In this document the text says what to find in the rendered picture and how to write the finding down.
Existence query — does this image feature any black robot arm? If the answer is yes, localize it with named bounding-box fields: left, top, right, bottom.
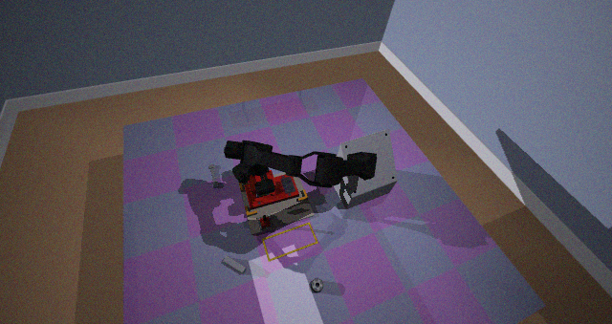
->
left=224, top=140, right=377, bottom=187

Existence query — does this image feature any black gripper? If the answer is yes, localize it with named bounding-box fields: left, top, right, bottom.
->
left=253, top=166, right=275, bottom=196

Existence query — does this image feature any black toy car wheel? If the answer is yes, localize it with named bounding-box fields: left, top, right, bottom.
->
left=311, top=278, right=323, bottom=292

